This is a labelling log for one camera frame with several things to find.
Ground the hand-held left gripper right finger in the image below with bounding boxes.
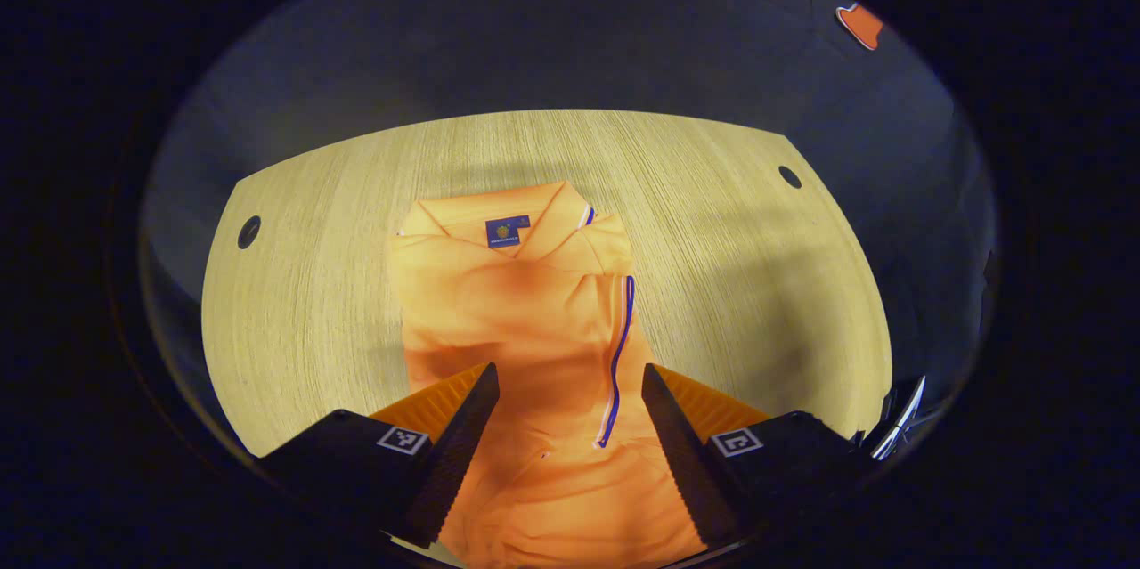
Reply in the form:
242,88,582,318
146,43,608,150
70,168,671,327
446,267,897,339
641,363,869,549

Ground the orange T-shirt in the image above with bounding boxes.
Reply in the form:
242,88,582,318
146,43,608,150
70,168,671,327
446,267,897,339
387,180,709,569

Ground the black backdrop cloth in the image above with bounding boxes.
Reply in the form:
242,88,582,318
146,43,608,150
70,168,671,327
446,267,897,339
138,0,998,463

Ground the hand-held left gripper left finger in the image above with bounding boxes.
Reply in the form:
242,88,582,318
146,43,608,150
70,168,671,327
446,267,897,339
254,362,501,549

